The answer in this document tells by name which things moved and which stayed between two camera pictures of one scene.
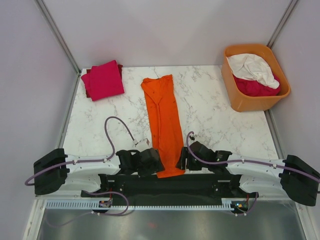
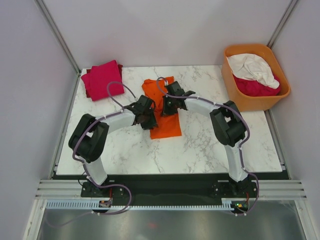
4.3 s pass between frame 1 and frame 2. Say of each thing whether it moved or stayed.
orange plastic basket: stayed
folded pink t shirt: stayed
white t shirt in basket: stayed
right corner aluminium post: stayed
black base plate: stayed
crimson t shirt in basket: stayed
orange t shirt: moved
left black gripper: moved
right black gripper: moved
